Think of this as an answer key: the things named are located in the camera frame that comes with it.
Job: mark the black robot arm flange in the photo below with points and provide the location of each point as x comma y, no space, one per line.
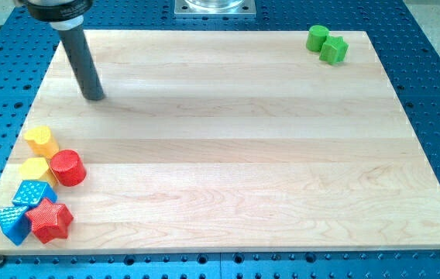
55,11

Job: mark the blue triangle block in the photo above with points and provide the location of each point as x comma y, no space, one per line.
14,223

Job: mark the wooden board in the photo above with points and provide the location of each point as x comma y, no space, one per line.
232,141

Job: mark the green cylinder block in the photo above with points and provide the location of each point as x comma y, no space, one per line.
317,35

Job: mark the red cylinder block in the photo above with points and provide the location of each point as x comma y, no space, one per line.
68,168

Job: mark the yellow heart block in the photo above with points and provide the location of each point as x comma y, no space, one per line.
42,141

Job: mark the yellow hexagon block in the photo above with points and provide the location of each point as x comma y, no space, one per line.
37,169

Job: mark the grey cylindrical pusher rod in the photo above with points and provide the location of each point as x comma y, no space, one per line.
74,41

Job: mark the red star block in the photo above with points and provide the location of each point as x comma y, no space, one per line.
50,220

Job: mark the blue cube block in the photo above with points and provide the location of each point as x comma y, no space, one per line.
31,193

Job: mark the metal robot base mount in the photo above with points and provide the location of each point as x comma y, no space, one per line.
214,7

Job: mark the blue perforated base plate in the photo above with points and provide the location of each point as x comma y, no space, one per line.
409,58

